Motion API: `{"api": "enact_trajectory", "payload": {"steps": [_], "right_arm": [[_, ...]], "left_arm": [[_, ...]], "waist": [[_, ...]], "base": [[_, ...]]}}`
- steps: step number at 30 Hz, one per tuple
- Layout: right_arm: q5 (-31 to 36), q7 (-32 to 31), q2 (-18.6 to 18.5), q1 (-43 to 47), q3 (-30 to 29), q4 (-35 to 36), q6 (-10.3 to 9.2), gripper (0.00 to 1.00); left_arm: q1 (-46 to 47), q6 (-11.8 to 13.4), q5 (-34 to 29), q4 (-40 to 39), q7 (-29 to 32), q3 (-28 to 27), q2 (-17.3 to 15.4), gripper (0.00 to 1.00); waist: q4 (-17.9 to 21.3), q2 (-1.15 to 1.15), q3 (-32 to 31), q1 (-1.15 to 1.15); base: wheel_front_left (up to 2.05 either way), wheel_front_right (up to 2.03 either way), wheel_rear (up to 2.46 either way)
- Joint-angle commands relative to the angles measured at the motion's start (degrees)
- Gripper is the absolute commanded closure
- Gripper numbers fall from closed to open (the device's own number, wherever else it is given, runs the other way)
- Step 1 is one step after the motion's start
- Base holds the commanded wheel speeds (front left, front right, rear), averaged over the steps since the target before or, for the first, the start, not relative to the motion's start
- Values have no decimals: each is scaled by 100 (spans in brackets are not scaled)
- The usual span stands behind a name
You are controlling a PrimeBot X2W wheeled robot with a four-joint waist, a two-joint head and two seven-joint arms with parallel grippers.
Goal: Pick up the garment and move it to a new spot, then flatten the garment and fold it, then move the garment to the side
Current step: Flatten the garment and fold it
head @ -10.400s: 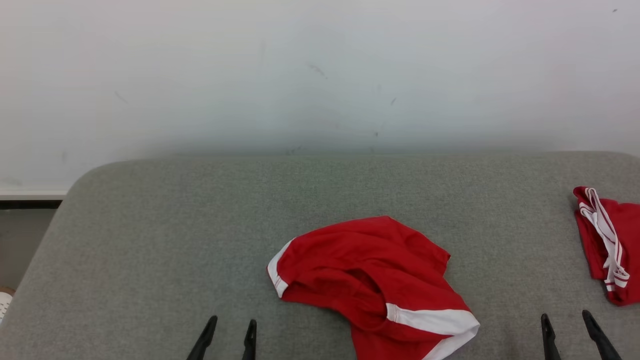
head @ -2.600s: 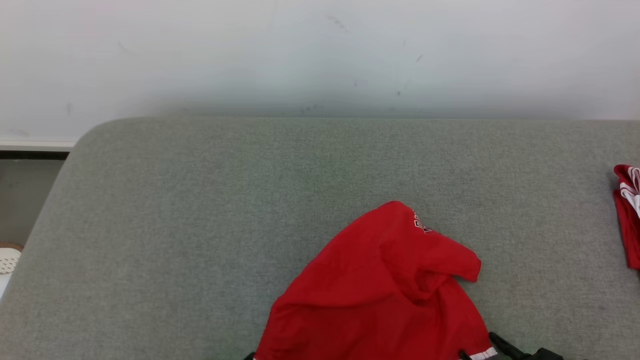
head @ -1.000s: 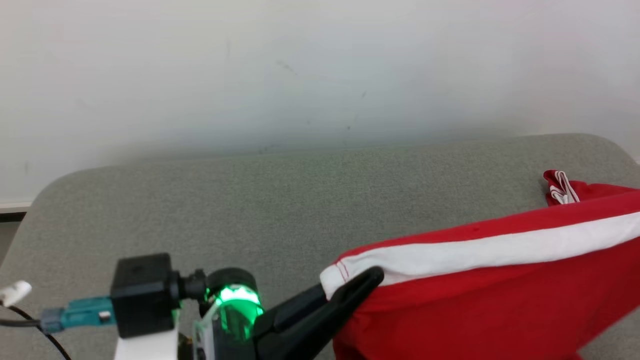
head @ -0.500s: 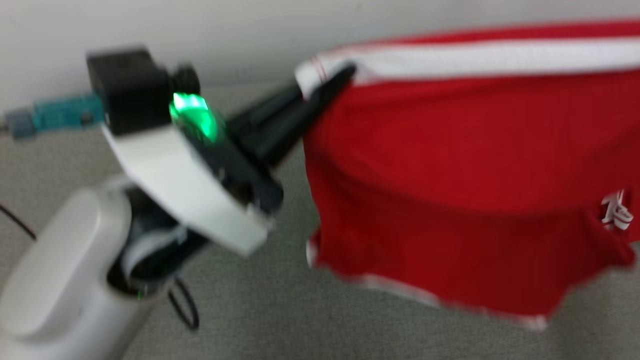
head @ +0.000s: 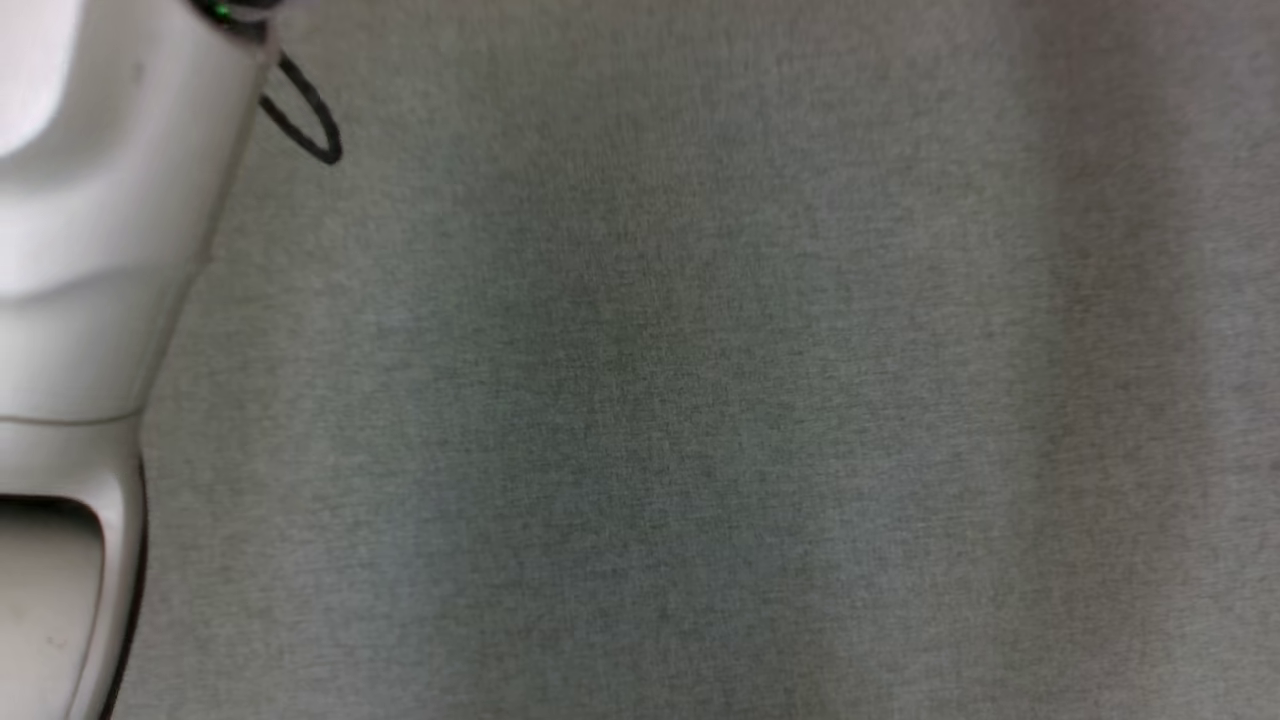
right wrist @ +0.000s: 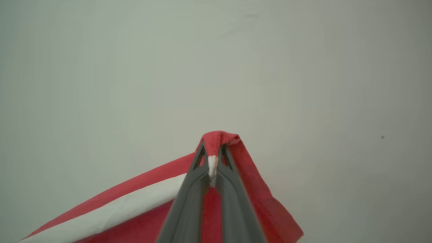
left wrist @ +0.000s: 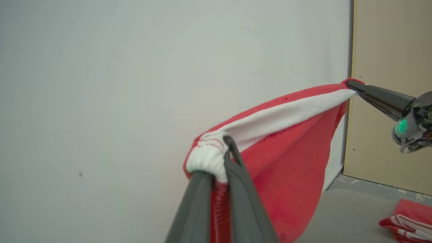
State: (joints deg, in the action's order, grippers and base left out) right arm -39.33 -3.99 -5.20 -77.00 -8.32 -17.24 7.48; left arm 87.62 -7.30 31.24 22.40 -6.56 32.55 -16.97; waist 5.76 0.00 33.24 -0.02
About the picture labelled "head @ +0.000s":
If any grey fabric sofa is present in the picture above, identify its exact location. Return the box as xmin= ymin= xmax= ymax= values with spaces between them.
xmin=95 ymin=0 xmax=1280 ymax=720

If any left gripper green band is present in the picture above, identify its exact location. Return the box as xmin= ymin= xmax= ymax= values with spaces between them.
xmin=190 ymin=0 xmax=283 ymax=41

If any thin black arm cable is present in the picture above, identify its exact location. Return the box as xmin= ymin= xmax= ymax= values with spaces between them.
xmin=258 ymin=50 xmax=344 ymax=166

